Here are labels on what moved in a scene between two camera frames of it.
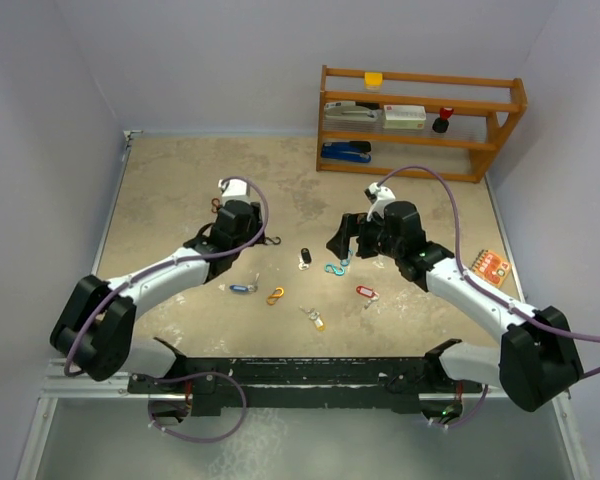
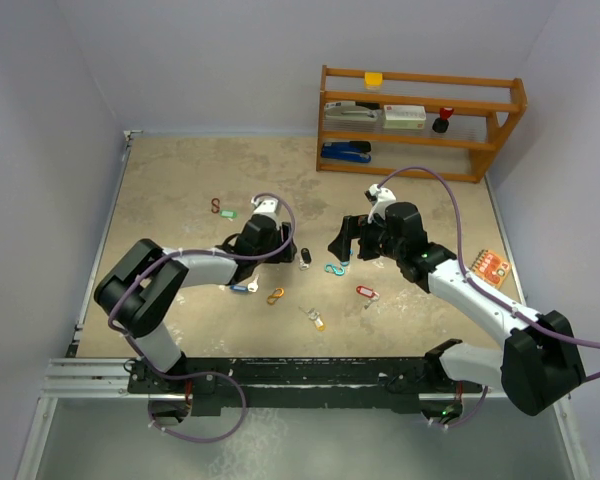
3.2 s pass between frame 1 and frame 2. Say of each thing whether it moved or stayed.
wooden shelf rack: stayed
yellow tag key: stayed
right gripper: stayed
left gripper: moved
